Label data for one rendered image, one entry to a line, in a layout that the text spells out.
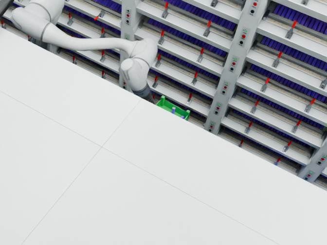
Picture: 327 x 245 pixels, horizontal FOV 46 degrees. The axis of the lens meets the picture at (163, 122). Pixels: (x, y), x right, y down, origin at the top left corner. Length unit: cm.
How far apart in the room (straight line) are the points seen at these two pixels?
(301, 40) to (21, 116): 156
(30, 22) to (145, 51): 56
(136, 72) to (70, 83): 108
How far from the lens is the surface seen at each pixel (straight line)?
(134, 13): 238
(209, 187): 68
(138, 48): 196
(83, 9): 263
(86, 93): 78
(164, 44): 240
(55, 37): 195
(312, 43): 205
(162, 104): 238
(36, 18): 198
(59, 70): 82
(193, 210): 65
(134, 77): 186
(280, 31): 205
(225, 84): 234
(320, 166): 258
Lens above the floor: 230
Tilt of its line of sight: 52 degrees down
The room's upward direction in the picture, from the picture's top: 11 degrees clockwise
